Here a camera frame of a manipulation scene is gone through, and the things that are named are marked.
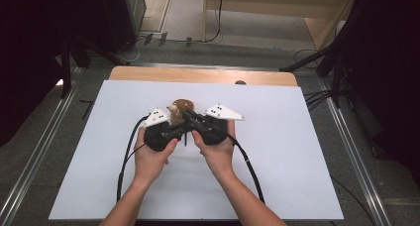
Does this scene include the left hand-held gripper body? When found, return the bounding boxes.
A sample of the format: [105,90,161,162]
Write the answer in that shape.
[143,107,182,153]

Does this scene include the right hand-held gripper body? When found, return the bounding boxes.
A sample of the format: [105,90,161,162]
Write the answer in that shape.
[197,103,247,147]

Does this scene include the wooden cup with small figure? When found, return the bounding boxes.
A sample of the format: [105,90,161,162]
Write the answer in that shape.
[167,98,195,127]

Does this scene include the person's left hand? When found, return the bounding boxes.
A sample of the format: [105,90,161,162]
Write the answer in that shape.
[133,126,181,187]

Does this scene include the person's right hand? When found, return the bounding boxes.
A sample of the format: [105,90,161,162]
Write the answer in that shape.
[191,120,238,183]

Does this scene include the wooden table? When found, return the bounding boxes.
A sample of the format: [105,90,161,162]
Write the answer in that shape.
[108,65,299,87]

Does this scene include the white board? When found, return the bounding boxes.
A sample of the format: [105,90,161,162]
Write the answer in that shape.
[49,79,345,221]

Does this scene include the black metal stand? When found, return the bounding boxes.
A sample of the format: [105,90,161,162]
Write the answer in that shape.
[278,37,348,110]
[58,34,92,100]

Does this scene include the dark cabinet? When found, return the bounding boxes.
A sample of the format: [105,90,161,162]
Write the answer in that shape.
[98,0,148,54]

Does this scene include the light wooden furniture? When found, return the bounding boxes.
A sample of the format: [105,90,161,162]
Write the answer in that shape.
[201,0,360,51]

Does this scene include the dark curtain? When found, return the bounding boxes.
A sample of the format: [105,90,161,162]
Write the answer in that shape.
[341,0,420,187]
[0,0,103,148]

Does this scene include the left hand-held gripper black cable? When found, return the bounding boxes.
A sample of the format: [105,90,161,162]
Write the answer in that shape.
[116,114,152,204]

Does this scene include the hand-held gripper black cable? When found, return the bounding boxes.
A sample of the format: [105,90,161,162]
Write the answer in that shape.
[226,134,266,205]
[116,114,152,204]

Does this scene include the right hand-held gripper black cable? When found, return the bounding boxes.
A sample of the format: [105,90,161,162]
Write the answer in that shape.
[226,134,266,205]

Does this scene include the bundle of black cables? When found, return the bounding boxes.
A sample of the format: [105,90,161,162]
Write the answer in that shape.
[303,88,335,112]

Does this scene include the hanging black cable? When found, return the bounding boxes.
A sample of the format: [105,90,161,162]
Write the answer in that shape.
[202,0,226,44]

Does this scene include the metal floor rail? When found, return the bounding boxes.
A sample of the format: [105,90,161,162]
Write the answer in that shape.
[0,66,84,226]
[317,76,392,226]

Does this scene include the thin black cable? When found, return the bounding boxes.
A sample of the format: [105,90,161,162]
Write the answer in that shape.
[330,174,376,226]

